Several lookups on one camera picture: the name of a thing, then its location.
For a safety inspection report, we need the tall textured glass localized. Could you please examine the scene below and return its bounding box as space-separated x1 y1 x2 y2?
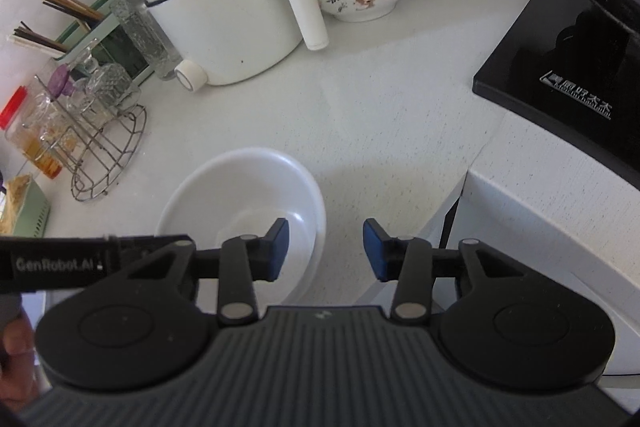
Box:
110 0 182 82

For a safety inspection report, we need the purple glass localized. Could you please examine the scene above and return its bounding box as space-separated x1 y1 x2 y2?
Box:
48 64 77 100

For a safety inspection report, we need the black induction cooktop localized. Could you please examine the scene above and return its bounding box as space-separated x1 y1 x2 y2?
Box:
472 0 640 194

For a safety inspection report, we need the metal wire glass rack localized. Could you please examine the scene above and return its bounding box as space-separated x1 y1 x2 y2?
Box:
34 71 149 204

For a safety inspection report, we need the green plastic basket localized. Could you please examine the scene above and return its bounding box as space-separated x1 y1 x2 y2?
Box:
0 173 52 239

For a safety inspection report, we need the white bowl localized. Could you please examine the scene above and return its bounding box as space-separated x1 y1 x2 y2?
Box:
155 147 329 309

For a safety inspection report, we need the bundle of brown chopsticks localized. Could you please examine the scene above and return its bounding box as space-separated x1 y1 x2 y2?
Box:
42 0 107 26

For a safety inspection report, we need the green chopstick holder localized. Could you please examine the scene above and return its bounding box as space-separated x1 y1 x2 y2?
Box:
54 0 157 86

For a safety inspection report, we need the enoki mushroom bundle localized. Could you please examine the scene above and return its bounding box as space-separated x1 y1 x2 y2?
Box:
0 174 34 236

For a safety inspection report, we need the person's left hand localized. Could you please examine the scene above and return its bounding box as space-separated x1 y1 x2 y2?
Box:
0 307 40 400

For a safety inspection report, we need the white electric cooking pot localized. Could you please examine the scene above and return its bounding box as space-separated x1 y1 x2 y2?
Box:
129 0 331 94

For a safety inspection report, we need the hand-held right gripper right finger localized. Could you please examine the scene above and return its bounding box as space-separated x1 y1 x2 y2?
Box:
362 217 526 326

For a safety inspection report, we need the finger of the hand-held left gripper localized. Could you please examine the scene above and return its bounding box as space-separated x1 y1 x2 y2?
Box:
105 234 195 259

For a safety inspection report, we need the cooking oil bottle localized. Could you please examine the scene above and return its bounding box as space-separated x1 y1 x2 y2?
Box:
0 86 65 180

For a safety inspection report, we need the bundle of pale chopsticks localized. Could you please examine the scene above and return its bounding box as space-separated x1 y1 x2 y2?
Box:
7 21 69 58

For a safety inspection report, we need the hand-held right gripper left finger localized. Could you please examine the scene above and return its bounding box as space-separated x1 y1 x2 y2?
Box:
127 217 291 327

